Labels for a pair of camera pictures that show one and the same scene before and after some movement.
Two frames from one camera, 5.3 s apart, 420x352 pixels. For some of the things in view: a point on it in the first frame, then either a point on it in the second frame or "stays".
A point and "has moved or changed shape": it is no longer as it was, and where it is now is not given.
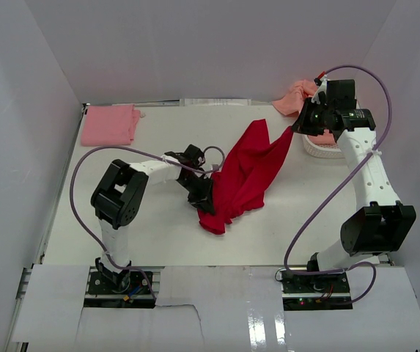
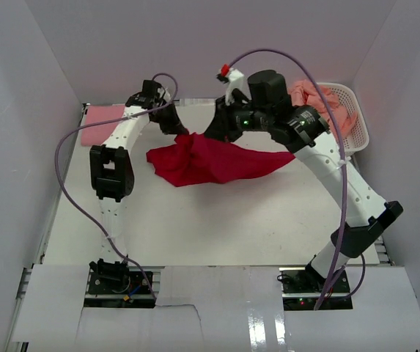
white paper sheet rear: x=215 y=102 stays
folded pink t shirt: x=110 y=125 stays
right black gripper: x=301 y=125 -> x=220 y=126
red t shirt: x=248 y=169 has moved or changed shape
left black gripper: x=204 y=199 -> x=174 y=126
